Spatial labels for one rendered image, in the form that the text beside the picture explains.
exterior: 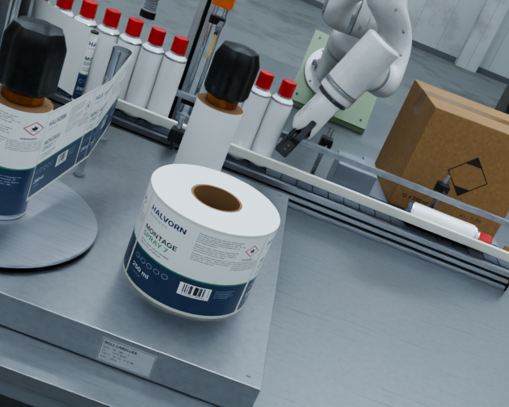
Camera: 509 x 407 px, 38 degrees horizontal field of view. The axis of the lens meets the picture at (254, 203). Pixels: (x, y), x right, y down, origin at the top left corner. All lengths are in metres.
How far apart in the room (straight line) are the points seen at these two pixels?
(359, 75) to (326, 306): 0.51
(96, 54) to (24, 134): 0.49
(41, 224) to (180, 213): 0.24
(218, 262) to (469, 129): 0.97
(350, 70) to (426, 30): 9.23
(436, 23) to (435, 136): 8.99
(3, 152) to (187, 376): 0.40
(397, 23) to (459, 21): 9.20
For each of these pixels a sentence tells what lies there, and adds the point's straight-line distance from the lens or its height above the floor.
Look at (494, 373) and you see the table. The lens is 1.43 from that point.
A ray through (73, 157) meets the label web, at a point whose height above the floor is 0.94.
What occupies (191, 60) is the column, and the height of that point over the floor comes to 1.01.
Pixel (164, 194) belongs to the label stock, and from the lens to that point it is 1.03.
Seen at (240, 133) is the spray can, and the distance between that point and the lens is 1.62.
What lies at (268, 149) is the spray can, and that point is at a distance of 1.63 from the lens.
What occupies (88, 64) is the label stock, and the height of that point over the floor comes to 1.00.
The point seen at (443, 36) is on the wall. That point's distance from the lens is 10.84.
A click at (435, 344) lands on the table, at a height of 0.83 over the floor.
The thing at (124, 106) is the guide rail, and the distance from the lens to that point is 1.64.
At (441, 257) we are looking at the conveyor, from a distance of 1.71.
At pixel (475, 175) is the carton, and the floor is 0.99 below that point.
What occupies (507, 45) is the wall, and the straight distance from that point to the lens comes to 11.03.
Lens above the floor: 1.47
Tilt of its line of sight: 24 degrees down
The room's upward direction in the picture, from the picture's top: 23 degrees clockwise
